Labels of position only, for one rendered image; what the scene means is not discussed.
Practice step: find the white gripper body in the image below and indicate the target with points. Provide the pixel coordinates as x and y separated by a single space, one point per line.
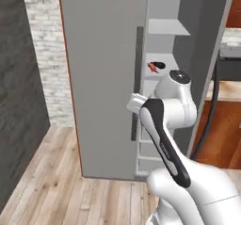
135 102

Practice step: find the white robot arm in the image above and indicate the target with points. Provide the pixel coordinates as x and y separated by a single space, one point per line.
207 194

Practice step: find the red sweet potato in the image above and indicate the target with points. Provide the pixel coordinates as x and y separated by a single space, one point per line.
152 67

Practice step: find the black eggplant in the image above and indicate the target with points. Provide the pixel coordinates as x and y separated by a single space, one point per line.
160 65

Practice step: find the grey open freezer door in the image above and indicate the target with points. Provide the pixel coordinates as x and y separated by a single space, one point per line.
207 31

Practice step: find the grey closed fridge door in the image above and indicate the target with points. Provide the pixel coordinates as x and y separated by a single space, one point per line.
103 78

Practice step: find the brown base cupboard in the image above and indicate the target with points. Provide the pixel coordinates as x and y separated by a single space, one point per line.
224 134

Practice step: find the grey fridge body with shelves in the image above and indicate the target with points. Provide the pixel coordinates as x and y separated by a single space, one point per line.
163 6

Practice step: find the grey microwave oven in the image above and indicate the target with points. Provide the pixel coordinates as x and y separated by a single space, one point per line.
232 53

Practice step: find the brown wall cupboard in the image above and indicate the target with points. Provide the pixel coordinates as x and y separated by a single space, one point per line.
234 6

